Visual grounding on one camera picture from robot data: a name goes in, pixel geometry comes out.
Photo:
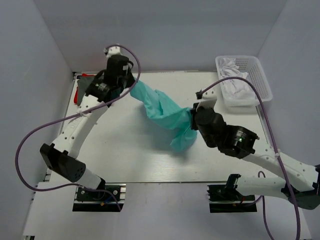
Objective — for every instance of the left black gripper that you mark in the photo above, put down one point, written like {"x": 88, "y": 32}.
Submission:
{"x": 131, "y": 78}

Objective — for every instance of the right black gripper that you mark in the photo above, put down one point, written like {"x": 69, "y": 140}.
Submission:
{"x": 196, "y": 106}

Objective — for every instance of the teal polo shirt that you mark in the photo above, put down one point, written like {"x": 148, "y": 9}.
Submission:
{"x": 167, "y": 114}

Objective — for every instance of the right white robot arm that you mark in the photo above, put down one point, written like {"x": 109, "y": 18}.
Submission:
{"x": 295, "y": 181}

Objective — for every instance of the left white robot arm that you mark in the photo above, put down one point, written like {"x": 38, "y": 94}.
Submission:
{"x": 61, "y": 155}

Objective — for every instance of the folded red t shirt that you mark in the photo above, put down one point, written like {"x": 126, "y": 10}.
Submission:
{"x": 77, "y": 78}

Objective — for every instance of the folded grey t shirt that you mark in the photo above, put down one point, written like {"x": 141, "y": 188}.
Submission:
{"x": 82, "y": 85}

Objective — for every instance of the white plastic basket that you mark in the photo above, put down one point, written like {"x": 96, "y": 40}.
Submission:
{"x": 256, "y": 77}

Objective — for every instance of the crumpled white t shirt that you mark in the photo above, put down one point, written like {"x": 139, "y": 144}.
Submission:
{"x": 235, "y": 89}

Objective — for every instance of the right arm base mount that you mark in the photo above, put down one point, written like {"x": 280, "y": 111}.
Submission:
{"x": 224, "y": 198}

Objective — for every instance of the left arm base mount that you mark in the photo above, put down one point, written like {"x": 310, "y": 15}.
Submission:
{"x": 100, "y": 202}

